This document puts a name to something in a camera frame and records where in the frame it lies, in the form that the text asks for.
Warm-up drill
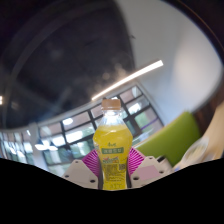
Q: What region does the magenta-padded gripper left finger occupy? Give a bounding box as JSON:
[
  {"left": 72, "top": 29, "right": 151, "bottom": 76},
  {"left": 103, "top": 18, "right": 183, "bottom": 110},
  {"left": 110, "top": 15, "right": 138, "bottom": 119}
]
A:
[{"left": 62, "top": 148, "right": 100, "bottom": 189}]

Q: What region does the long linear ceiling light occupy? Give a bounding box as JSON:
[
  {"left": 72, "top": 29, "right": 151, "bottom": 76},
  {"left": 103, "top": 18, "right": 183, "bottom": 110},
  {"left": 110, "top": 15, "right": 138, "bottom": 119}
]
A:
[{"left": 91, "top": 59, "right": 165, "bottom": 102}]

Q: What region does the large dark-framed gridded window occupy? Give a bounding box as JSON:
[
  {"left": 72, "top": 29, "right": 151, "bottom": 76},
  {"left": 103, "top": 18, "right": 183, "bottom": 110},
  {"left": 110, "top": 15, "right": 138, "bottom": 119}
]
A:
[{"left": 0, "top": 84, "right": 164, "bottom": 174}]

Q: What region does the yellow drink bottle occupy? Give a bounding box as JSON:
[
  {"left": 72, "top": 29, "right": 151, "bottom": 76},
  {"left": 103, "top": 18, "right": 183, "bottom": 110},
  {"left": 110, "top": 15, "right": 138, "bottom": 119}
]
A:
[{"left": 92, "top": 98, "right": 134, "bottom": 191}]

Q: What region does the green upholstered bench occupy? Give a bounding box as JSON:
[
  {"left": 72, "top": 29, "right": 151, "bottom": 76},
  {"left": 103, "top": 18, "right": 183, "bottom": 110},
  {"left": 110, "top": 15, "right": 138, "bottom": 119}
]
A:
[{"left": 134, "top": 111, "right": 202, "bottom": 167}]

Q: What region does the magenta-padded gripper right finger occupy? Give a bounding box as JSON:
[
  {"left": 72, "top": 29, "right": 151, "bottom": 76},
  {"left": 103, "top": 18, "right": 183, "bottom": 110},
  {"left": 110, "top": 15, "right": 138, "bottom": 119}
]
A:
[{"left": 126, "top": 147, "right": 173, "bottom": 189}]

